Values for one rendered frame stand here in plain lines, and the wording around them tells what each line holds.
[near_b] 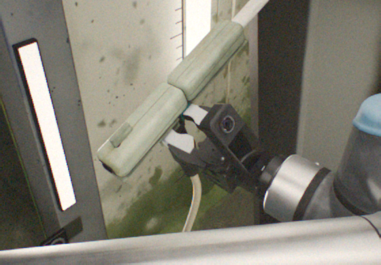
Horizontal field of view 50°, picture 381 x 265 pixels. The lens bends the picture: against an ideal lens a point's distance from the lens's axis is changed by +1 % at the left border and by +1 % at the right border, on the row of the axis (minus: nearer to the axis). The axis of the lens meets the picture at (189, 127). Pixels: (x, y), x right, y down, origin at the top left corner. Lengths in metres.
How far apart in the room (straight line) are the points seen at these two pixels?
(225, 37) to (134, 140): 0.22
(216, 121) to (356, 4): 0.81
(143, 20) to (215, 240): 1.18
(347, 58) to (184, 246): 1.10
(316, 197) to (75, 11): 0.92
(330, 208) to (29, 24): 0.91
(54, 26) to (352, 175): 0.95
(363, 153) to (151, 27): 1.12
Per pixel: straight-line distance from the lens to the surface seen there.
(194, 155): 0.59
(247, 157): 0.55
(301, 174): 0.53
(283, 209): 0.54
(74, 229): 1.65
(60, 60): 1.27
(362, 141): 0.45
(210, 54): 0.64
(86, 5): 1.27
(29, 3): 1.18
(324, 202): 0.52
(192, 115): 0.62
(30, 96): 1.23
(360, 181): 0.46
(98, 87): 1.39
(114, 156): 0.56
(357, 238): 0.33
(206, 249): 0.31
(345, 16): 1.28
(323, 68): 1.41
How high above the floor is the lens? 1.75
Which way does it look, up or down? 37 degrees down
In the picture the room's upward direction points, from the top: straight up
